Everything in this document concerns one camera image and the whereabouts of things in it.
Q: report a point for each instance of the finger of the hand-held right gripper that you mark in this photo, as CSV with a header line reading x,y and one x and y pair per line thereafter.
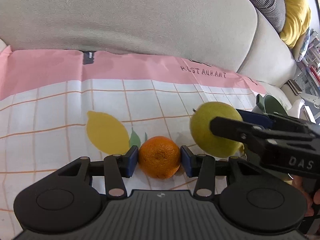
x,y
255,118
232,128

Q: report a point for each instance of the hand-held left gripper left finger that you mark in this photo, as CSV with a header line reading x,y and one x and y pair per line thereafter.
x,y
132,161

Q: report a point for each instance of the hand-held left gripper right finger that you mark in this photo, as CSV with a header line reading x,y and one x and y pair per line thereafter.
x,y
186,160

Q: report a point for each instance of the green plastic colander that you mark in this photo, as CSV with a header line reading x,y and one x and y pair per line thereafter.
x,y
272,103

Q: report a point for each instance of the orange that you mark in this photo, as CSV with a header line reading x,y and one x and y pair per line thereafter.
x,y
160,157

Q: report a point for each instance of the green pear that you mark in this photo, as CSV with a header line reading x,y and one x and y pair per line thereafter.
x,y
200,135

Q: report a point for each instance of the person's right hand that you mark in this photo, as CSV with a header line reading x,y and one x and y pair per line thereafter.
x,y
298,183

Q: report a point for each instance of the stack of books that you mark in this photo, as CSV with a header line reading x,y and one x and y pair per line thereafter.
x,y
294,87

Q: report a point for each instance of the cluttered shelf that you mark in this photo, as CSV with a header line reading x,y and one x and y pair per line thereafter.
x,y
313,57

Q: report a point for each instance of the floral cushion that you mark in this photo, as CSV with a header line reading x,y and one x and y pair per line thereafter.
x,y
303,45

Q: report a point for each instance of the pink checked printed mat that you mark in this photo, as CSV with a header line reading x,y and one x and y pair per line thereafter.
x,y
50,110

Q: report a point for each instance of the yellow cushion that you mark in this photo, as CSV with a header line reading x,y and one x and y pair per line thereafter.
x,y
296,15

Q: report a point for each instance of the houndstooth cushion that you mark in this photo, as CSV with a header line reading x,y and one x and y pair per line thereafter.
x,y
270,2

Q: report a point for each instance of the beige sofa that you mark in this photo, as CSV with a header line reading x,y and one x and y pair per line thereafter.
x,y
125,17

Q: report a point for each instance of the white metal bracket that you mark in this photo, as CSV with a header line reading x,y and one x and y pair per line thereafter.
x,y
311,97

